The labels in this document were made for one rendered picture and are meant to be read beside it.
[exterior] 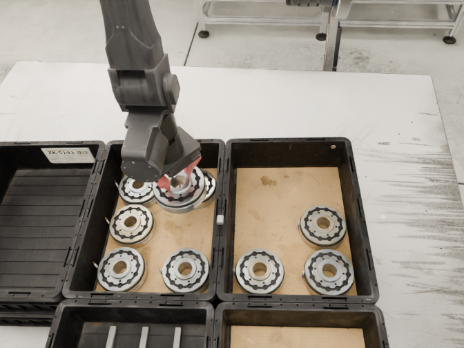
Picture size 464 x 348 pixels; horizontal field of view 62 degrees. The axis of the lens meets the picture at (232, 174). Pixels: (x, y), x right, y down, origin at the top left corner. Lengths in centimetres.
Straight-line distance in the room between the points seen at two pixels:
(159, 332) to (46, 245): 36
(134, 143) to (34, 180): 65
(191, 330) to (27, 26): 304
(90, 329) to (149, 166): 46
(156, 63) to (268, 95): 90
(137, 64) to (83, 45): 263
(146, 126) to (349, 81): 103
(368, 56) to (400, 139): 152
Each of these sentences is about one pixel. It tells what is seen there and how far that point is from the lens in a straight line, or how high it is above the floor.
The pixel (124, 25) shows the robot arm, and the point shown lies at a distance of 51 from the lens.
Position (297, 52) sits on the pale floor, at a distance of 276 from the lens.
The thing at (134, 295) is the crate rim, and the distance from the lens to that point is 79.
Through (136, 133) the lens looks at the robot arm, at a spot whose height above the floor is 125.
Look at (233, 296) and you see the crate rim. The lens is 76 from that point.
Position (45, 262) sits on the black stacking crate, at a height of 83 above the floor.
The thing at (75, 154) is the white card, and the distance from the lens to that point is 108.
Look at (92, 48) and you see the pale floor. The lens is 309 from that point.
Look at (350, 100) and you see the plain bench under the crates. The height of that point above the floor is 70.
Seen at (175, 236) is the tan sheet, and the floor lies 83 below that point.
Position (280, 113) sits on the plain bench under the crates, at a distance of 134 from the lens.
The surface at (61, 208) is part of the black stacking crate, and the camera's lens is 108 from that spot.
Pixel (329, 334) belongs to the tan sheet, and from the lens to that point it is 85.
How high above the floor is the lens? 165
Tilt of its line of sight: 54 degrees down
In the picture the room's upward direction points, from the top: 6 degrees counter-clockwise
